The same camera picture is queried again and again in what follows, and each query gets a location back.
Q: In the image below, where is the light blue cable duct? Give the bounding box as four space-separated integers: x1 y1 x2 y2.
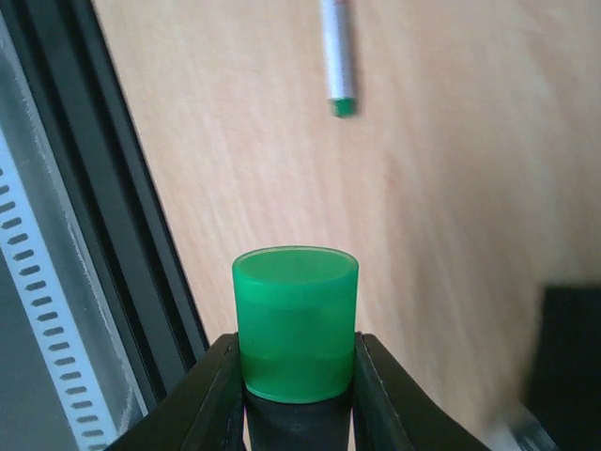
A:
1 138 117 450

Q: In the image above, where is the green highlighter black body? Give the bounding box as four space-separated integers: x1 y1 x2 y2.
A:
232 245 359 404

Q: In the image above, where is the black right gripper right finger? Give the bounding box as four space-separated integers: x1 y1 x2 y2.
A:
352 333 487 451

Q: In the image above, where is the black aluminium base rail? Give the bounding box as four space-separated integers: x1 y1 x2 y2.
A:
1 1 208 408

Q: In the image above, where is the silver green pen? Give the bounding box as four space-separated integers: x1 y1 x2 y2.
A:
320 0 356 118

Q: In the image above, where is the black student backpack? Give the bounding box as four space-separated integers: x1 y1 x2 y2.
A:
526 285 600 450

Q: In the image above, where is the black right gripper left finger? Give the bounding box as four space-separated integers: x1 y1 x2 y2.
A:
110 334 244 450

